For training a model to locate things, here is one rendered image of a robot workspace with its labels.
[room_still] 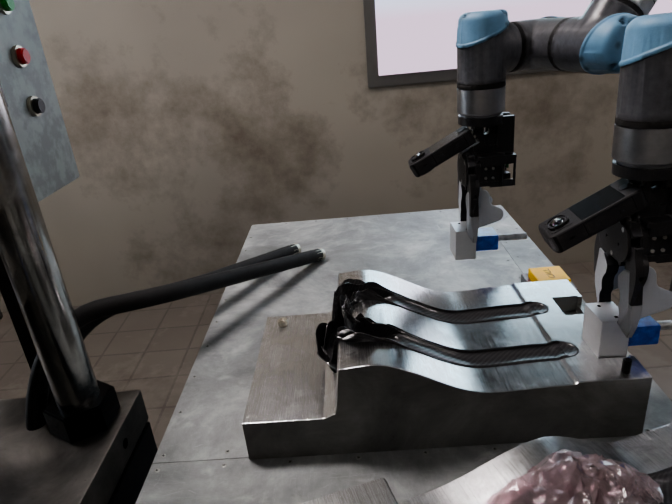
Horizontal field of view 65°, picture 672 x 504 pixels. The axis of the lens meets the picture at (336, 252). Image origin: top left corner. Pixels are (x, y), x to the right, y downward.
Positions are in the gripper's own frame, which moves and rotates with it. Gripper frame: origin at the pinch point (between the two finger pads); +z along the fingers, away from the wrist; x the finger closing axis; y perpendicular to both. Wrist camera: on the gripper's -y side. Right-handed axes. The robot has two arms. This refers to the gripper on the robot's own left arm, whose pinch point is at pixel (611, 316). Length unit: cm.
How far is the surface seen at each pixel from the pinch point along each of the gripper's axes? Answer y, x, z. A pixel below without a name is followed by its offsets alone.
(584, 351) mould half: -3.5, -1.0, 4.3
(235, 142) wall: -86, 197, 8
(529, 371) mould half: -11.4, -3.7, 4.7
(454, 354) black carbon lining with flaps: -19.8, 1.1, 4.5
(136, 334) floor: -142, 161, 89
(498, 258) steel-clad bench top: -1.0, 47.5, 12.6
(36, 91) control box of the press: -84, 36, -33
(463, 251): -13.1, 26.5, 0.9
